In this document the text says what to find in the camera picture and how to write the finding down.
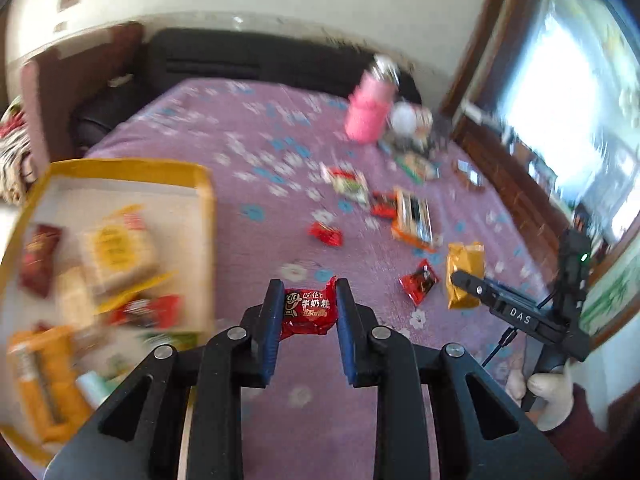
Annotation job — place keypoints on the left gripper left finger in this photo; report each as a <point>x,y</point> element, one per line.
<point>180,411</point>

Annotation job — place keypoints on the brown wrapped snack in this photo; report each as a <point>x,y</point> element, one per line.
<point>467,175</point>

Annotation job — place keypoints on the red snack bar in box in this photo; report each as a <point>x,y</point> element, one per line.
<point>159,312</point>

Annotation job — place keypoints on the floral patterned blanket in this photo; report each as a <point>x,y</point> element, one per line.
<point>18,170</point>

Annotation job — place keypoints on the small red candy packet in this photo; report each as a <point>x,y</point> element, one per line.
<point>309,311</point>

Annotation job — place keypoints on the red green white snack packet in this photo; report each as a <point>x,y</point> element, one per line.
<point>348,183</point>

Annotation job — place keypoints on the dark red candy wrapper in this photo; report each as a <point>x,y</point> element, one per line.
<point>36,273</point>

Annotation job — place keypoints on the white plastic bag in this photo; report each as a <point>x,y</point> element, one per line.
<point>409,119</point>

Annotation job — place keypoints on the orange snack bag in box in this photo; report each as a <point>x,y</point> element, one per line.
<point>42,365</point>

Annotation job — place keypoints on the purple floral tablecloth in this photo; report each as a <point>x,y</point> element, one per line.
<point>264,145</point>

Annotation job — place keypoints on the orange edged cracker packet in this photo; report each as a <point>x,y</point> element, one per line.
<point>412,223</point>

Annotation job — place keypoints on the white gloved right hand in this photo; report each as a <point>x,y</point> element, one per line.
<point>555,389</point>

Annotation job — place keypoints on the yellow biscuit pack in box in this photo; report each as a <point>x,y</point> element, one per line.
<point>118,252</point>

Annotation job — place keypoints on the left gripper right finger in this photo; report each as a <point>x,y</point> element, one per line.
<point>437,398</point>

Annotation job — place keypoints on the red black candy wrapper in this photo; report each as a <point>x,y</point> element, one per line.
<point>418,284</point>

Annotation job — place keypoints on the yellow cardboard box tray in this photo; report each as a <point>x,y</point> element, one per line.
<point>177,203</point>

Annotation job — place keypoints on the black sofa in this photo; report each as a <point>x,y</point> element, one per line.
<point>177,54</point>

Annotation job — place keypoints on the dark red sleeve forearm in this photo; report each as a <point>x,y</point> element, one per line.
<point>578,439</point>

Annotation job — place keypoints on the maroon armchair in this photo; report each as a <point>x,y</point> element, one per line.
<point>58,79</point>

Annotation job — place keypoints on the pink knit-sleeved bottle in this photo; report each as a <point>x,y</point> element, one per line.
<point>371,100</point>

